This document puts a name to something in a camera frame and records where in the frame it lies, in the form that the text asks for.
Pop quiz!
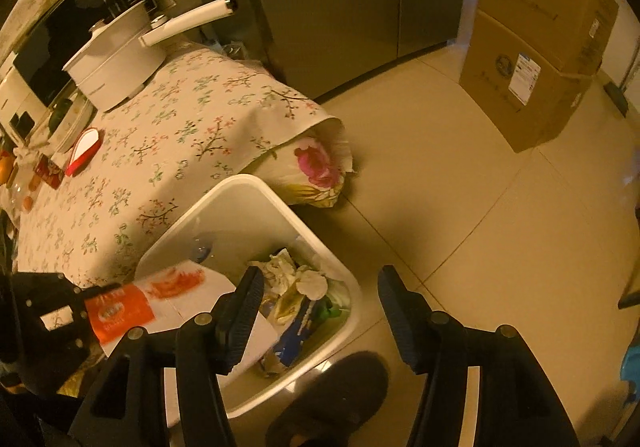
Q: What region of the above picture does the red and white container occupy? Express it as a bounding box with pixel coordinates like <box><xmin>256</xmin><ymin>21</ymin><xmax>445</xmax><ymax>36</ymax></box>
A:
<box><xmin>65</xmin><ymin>127</ymin><xmax>106</xmax><ymax>178</ymax></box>

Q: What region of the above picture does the black microwave oven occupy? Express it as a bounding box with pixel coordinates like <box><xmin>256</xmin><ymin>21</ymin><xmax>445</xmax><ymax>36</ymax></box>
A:
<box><xmin>12</xmin><ymin>0</ymin><xmax>176</xmax><ymax>108</ymax></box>

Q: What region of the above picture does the blue plastic item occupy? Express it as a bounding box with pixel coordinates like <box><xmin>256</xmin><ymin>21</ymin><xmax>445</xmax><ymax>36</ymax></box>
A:
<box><xmin>622</xmin><ymin>344</ymin><xmax>640</xmax><ymax>398</ymax></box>

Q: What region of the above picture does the green wrapper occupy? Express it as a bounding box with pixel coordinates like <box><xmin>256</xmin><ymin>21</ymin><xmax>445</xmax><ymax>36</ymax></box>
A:
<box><xmin>315</xmin><ymin>299</ymin><xmax>351</xmax><ymax>324</ymax></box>

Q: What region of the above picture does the white trash bin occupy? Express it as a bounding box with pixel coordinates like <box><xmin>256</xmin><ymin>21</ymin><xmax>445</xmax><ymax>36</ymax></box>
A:
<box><xmin>134</xmin><ymin>174</ymin><xmax>363</xmax><ymax>420</ymax></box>

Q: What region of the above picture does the white packet with orange print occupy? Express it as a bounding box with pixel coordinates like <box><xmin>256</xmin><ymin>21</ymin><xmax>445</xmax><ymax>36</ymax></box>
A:
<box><xmin>84</xmin><ymin>261</ymin><xmax>280</xmax><ymax>428</ymax></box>

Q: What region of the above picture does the clear bag of tomatoes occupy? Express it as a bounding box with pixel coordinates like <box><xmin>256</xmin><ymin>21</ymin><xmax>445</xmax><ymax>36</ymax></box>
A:
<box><xmin>10</xmin><ymin>167</ymin><xmax>46</xmax><ymax>215</ymax></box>

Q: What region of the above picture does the floral fabric bundle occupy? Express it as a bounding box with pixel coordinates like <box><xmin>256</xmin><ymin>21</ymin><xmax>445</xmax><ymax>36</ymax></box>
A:
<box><xmin>250</xmin><ymin>127</ymin><xmax>358</xmax><ymax>208</ymax></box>

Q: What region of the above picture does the red can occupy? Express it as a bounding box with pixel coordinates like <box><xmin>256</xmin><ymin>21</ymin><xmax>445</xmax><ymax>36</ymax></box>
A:
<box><xmin>34</xmin><ymin>158</ymin><xmax>65</xmax><ymax>188</ymax></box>

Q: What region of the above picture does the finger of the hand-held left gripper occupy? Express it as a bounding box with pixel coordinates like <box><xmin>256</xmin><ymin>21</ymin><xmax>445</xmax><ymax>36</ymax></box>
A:
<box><xmin>75</xmin><ymin>282</ymin><xmax>123</xmax><ymax>303</ymax></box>

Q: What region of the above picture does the white kitchen appliance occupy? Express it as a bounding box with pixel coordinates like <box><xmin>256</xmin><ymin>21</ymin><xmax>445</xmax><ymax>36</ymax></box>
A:
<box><xmin>0</xmin><ymin>69</ymin><xmax>38</xmax><ymax>142</ymax></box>

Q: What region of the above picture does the crumpled white tissue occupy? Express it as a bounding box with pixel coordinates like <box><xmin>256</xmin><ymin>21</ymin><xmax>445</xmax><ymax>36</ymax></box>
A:
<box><xmin>250</xmin><ymin>249</ymin><xmax>331</xmax><ymax>300</ymax></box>

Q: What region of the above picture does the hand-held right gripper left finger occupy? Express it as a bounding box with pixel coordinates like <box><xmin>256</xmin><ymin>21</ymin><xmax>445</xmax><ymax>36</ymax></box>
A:
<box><xmin>67</xmin><ymin>266</ymin><xmax>266</xmax><ymax>447</ymax></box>

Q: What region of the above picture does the dark green squash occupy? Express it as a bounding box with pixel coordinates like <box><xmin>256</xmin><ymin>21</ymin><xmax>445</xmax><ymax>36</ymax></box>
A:
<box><xmin>49</xmin><ymin>99</ymin><xmax>73</xmax><ymax>135</ymax></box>

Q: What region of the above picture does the yellow wrapper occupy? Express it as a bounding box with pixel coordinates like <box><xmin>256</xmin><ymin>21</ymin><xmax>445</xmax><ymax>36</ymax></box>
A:
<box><xmin>260</xmin><ymin>277</ymin><xmax>303</xmax><ymax>325</ymax></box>

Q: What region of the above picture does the grey refrigerator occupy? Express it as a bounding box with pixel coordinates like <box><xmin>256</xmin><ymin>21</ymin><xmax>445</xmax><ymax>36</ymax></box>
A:
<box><xmin>235</xmin><ymin>0</ymin><xmax>473</xmax><ymax>100</ymax></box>

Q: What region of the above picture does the black slipper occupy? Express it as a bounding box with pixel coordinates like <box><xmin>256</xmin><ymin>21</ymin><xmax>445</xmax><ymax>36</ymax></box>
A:
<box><xmin>265</xmin><ymin>351</ymin><xmax>390</xmax><ymax>447</ymax></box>

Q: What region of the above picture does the white electric pot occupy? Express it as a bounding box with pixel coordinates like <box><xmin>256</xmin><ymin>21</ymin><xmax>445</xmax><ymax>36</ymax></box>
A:
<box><xmin>62</xmin><ymin>0</ymin><xmax>238</xmax><ymax>114</ymax></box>

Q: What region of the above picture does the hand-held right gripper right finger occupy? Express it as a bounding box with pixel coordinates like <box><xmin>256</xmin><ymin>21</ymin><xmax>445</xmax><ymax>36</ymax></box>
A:
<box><xmin>377</xmin><ymin>265</ymin><xmax>583</xmax><ymax>447</ymax></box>

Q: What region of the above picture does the cardboard box with white label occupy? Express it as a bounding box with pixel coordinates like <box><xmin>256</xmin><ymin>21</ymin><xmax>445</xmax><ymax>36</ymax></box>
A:
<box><xmin>459</xmin><ymin>9</ymin><xmax>594</xmax><ymax>154</ymax></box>

